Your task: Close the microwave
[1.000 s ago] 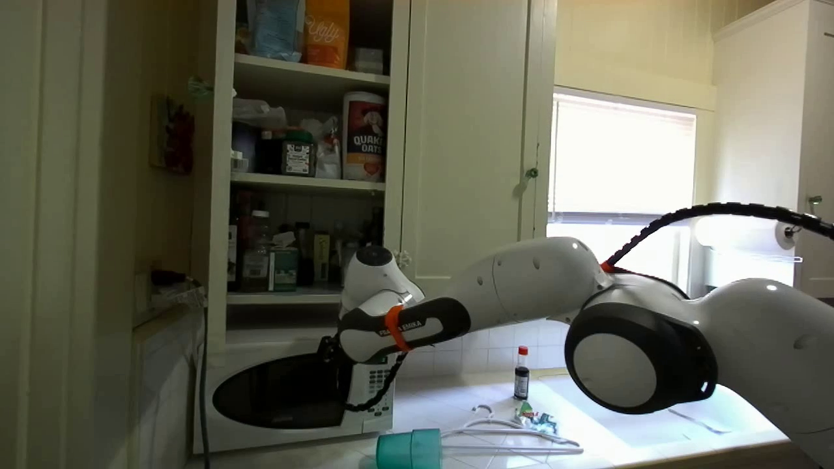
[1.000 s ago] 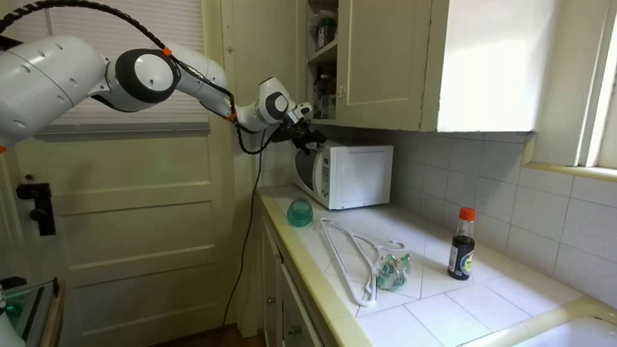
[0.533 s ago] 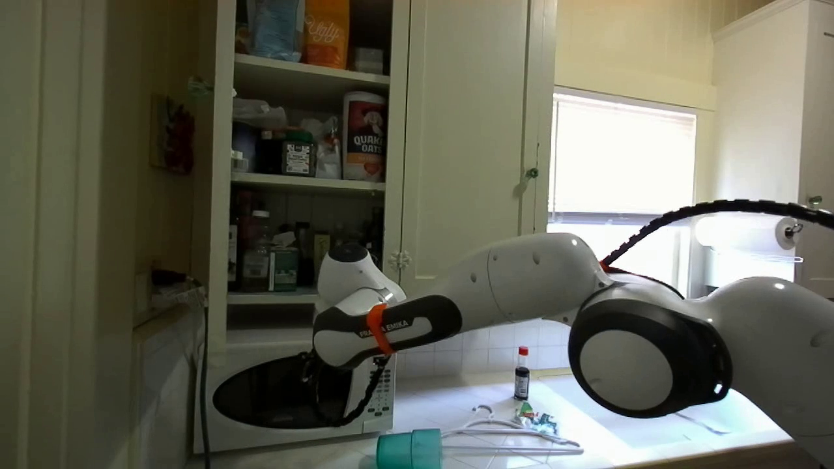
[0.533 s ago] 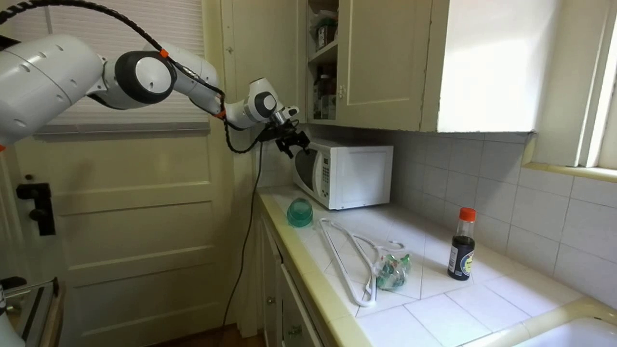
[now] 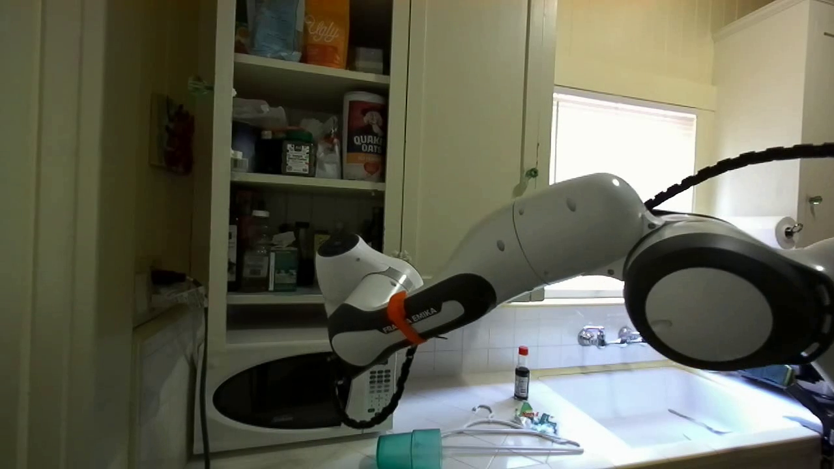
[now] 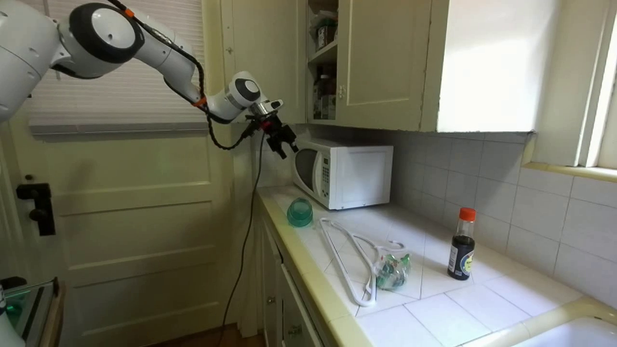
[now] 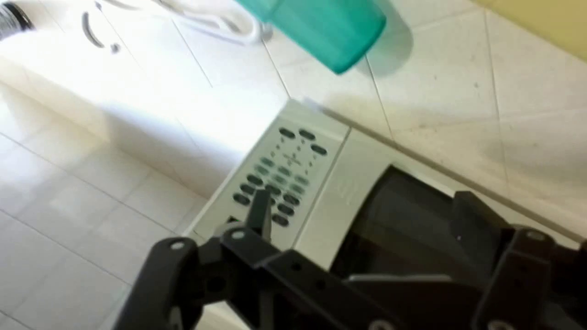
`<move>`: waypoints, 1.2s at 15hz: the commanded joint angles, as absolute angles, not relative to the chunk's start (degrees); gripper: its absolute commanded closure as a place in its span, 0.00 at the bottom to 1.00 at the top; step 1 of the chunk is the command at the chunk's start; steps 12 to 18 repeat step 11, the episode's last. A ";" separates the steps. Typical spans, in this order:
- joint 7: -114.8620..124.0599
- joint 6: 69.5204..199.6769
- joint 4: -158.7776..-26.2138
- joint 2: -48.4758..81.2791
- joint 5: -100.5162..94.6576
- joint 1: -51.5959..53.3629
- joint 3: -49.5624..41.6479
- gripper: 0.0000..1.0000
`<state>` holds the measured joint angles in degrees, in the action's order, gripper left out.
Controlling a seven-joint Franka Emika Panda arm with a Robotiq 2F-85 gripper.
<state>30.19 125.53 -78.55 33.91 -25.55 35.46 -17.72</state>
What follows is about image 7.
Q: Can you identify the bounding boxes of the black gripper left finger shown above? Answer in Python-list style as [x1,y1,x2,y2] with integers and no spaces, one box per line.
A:
[114,189,290,330]

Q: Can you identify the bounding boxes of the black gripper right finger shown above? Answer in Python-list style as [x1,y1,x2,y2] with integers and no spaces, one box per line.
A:
[448,189,587,330]

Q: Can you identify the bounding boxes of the microwave door with dark window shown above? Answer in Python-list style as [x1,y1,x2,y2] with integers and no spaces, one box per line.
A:
[292,127,587,292]

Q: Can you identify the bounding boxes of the teal plastic cup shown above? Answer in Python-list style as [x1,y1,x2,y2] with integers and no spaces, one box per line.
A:
[233,0,389,78]

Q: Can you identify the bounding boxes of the soy sauce bottle red cap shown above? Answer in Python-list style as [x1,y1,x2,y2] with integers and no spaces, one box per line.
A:
[0,2,35,43]

